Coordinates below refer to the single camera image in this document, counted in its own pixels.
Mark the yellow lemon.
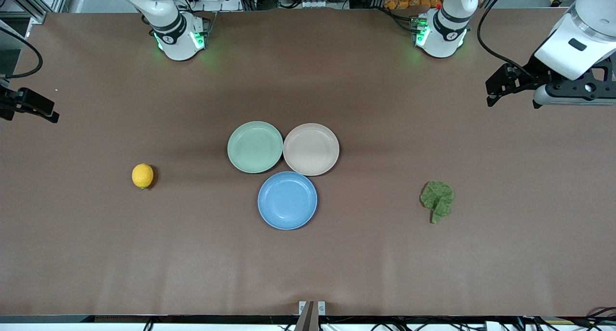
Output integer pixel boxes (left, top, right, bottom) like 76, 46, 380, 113
131, 163, 154, 190

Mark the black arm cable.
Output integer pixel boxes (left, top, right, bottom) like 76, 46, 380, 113
0, 27, 44, 79
476, 0, 536, 76

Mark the pale beige plate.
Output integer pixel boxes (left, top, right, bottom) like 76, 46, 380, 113
283, 123, 340, 177

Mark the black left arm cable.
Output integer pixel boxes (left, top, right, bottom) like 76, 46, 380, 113
476, 0, 536, 76

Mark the blue plate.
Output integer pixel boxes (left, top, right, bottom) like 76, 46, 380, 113
257, 171, 318, 230

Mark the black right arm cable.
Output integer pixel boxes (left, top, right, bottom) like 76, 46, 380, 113
0, 27, 44, 79

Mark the mint green plate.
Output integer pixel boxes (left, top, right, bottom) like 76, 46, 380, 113
227, 121, 284, 174

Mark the green lettuce leaf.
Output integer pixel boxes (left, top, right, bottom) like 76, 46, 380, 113
420, 180, 455, 224

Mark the metal table edge bracket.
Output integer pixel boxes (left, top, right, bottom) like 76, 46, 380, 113
295, 300, 327, 331

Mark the aluminium frame profile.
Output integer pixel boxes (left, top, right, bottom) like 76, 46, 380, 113
0, 0, 73, 25

